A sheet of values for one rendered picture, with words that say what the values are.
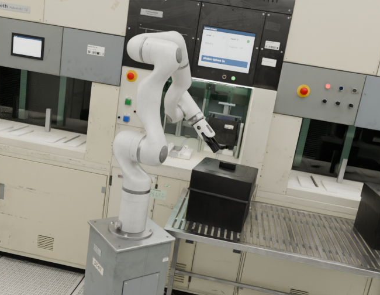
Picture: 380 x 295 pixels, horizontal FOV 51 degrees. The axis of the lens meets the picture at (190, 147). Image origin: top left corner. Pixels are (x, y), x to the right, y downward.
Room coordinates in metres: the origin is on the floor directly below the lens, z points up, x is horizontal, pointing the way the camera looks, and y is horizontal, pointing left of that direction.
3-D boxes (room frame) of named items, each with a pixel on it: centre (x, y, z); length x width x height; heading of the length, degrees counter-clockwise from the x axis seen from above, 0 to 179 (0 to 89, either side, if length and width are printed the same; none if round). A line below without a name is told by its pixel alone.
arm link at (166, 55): (1.57, 0.17, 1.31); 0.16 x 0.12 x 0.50; 67
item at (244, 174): (1.88, -0.19, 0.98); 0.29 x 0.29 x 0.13; 76
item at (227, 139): (2.85, -0.21, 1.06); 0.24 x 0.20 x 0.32; 84
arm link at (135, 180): (1.59, 0.23, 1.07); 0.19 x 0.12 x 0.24; 67
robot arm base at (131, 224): (1.58, 0.20, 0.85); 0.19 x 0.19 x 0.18
